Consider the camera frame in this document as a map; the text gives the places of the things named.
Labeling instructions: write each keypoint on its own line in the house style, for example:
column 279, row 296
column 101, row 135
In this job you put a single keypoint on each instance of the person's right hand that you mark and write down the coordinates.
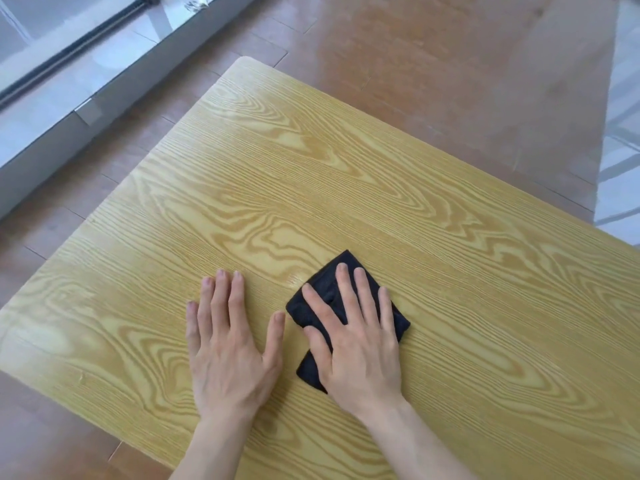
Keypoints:
column 362, row 364

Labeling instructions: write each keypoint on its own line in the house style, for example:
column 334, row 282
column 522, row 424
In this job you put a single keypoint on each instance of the person's left middle finger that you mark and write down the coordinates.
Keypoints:
column 221, row 302

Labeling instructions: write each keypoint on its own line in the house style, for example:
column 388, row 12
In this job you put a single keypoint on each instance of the person's right forearm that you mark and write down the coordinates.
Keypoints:
column 417, row 444

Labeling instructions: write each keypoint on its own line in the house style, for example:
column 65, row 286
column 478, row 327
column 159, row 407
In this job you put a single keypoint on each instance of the person's right little finger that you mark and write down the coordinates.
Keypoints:
column 387, row 312

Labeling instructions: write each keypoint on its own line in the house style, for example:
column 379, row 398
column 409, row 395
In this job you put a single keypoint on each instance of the person's right thumb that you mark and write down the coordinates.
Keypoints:
column 318, row 352

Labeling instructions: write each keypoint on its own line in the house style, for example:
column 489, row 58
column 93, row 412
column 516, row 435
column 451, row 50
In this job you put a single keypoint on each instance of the person's left little finger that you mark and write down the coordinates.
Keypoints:
column 192, row 327

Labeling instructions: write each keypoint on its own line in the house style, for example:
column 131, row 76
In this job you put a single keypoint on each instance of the black cloth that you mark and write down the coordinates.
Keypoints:
column 322, row 289

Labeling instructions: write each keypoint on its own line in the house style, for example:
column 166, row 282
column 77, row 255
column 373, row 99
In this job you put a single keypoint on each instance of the person's left thumb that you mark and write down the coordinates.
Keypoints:
column 275, row 337

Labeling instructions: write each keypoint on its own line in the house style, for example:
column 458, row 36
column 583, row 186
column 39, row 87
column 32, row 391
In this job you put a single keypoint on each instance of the grey window sill ledge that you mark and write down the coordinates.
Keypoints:
column 45, row 159

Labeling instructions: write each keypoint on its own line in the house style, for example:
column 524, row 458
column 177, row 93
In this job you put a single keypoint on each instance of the small metal bracket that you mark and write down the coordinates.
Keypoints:
column 89, row 112

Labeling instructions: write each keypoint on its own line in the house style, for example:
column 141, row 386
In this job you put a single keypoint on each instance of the person's left forearm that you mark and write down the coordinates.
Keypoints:
column 215, row 449

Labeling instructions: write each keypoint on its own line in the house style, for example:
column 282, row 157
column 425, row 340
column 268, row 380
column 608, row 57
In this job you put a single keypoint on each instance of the person's left hand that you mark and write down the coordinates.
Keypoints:
column 227, row 367

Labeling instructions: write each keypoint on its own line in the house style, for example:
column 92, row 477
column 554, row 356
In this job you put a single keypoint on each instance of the black sliding window frame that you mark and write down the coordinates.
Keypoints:
column 65, row 49

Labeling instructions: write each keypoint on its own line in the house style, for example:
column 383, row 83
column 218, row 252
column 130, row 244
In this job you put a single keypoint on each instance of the crumpled silver foil scrap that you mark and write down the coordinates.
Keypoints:
column 196, row 3

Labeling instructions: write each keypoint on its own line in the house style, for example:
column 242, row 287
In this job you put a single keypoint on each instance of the person's right middle finger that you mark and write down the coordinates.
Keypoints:
column 348, row 294

